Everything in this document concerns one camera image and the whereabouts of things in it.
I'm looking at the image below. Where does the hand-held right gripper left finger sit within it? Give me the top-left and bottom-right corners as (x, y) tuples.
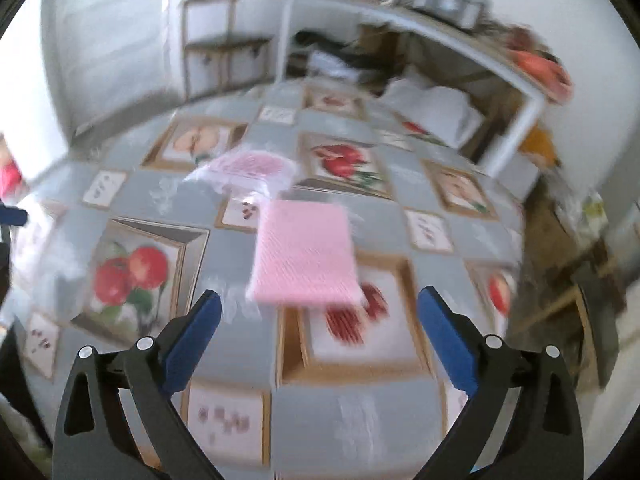
(51, 289), (226, 480)

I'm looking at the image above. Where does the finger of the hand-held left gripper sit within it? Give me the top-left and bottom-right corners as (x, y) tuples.
(0, 204), (29, 228)

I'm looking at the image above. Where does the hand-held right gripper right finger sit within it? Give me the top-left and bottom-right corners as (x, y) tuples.
(415, 285), (586, 480)

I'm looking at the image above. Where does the pink cloth pad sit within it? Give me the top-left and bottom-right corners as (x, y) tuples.
(247, 200), (366, 307)

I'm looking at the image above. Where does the fruit printed tablecloth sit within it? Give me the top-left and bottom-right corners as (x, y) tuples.
(7, 77), (526, 480)

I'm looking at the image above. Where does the clear bag pink print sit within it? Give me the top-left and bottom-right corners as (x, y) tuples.
(182, 149), (296, 196)

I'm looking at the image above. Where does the yellow plastic bag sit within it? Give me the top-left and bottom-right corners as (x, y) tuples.
(520, 127), (558, 166)

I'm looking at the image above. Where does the white pillow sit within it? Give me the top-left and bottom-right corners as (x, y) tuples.
(382, 77), (483, 148)

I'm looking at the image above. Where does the orange plastic bag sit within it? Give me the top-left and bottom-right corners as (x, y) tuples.
(510, 47), (573, 103)

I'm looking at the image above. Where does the white side table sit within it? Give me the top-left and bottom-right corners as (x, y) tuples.
(275, 0), (548, 178)

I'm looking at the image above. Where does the black cloth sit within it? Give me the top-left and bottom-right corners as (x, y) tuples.
(292, 30), (396, 68)

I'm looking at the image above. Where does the steel rice cooker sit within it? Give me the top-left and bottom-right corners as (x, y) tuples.
(410, 0), (488, 28)

